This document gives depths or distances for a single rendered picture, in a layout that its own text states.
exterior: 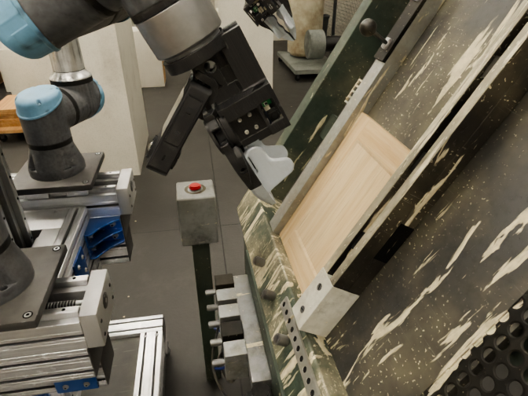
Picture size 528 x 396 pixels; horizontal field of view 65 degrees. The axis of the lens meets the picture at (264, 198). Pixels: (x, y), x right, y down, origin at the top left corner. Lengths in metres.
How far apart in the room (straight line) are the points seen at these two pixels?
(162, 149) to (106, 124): 2.98
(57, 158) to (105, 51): 2.07
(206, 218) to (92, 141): 2.27
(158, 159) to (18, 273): 0.49
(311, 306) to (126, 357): 1.10
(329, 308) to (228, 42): 0.59
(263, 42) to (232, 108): 4.38
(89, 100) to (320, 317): 0.90
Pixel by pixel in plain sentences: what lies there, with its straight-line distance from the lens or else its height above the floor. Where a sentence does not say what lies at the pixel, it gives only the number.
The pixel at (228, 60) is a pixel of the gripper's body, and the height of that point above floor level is 1.49.
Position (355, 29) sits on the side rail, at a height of 1.40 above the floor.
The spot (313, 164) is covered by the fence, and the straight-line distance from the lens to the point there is 1.12.
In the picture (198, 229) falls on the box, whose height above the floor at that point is 0.81.
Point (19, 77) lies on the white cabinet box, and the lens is 5.34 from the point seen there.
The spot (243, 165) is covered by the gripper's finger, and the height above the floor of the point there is 1.39.
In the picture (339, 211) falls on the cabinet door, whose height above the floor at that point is 1.06.
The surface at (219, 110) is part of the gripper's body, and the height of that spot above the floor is 1.44.
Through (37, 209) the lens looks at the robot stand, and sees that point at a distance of 1.36.
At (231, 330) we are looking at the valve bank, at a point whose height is 0.76.
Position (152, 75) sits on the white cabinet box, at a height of 0.17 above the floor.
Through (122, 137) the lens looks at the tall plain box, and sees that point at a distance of 3.45.
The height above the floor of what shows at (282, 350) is 0.83.
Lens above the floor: 1.58
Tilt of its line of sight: 31 degrees down
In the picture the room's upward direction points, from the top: straight up
